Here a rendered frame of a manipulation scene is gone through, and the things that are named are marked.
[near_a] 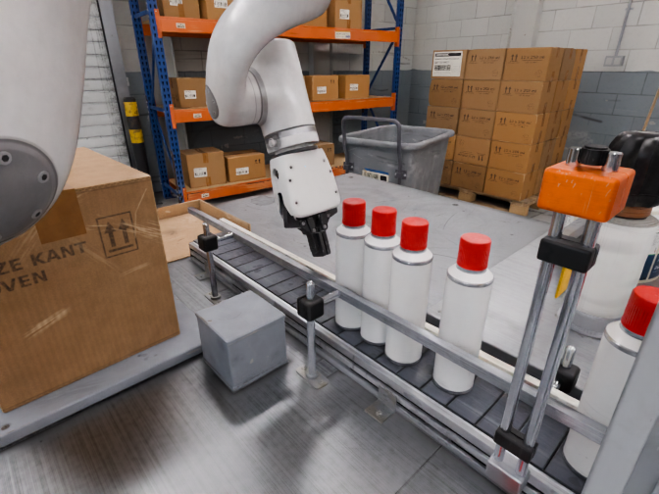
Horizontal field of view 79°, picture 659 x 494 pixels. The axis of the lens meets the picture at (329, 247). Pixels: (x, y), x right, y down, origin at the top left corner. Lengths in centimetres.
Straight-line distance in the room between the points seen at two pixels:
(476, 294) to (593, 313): 28
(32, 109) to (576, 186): 33
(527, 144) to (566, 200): 361
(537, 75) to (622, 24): 152
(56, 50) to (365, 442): 49
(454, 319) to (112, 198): 46
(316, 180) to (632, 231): 45
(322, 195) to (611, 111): 469
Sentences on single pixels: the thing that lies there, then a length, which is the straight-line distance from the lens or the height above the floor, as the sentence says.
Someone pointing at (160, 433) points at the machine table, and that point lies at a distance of 60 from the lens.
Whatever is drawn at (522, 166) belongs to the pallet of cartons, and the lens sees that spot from 393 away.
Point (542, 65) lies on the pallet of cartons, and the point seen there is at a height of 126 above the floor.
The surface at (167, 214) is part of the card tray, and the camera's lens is 131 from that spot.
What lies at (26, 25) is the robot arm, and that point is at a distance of 29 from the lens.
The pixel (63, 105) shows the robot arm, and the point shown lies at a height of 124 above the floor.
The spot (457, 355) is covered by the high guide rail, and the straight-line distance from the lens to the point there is 49.
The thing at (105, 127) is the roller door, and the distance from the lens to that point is 446.
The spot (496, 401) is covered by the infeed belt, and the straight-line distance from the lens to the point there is 57.
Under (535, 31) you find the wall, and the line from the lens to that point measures 552.
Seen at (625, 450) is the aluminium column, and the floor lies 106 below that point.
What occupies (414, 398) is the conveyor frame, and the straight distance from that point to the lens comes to 55.
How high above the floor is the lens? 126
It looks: 24 degrees down
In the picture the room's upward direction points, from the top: straight up
